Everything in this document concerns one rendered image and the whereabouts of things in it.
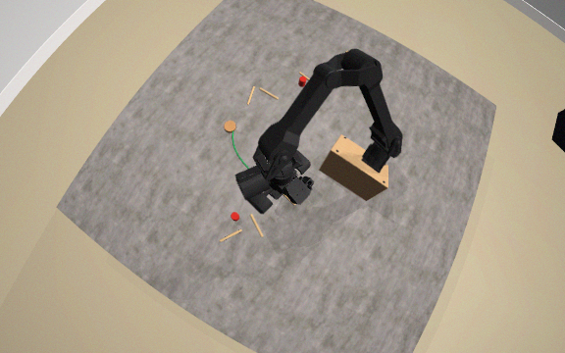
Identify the round wooden button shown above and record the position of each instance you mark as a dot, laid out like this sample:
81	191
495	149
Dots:
230	126

